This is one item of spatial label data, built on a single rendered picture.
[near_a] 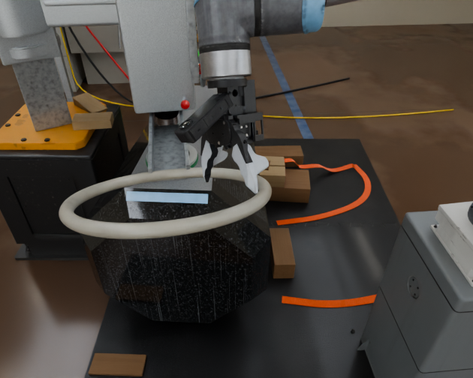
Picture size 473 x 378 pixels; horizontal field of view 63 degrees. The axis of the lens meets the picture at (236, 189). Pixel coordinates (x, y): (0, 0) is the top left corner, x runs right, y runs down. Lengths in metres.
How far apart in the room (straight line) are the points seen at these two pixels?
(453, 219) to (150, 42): 1.13
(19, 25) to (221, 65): 1.49
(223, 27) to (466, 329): 1.20
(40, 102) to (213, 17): 1.67
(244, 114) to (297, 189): 2.07
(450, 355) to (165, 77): 1.36
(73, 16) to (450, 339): 1.99
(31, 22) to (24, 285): 1.42
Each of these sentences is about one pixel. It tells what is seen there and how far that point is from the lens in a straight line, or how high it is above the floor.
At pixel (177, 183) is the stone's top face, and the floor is 0.86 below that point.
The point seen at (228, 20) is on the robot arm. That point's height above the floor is 1.63.
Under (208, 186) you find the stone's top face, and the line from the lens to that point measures 1.55.
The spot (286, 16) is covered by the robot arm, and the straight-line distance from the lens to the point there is 0.70.
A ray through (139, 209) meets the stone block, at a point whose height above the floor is 0.80.
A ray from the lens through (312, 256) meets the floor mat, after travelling 2.46.
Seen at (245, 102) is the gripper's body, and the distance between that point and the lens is 0.73.
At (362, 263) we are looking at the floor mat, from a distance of 2.50.
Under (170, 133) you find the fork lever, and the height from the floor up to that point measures 1.11.
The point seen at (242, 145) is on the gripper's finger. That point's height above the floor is 1.45.
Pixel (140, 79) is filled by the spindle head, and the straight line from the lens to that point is 1.40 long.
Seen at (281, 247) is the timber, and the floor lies 0.14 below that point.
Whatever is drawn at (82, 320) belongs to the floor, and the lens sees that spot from 2.31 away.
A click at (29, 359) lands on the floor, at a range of 2.28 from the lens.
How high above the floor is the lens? 1.80
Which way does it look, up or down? 38 degrees down
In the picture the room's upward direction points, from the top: straight up
